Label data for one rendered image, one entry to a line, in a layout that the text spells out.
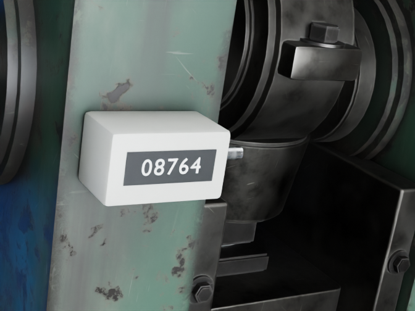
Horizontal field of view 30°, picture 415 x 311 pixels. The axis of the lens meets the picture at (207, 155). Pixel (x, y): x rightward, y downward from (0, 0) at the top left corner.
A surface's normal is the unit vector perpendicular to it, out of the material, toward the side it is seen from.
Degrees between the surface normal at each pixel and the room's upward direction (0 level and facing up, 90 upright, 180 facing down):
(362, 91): 96
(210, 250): 90
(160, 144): 90
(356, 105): 107
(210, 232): 90
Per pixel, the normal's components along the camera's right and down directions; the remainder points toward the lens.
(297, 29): 0.51, 0.04
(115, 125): 0.14, -0.94
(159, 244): 0.49, 0.33
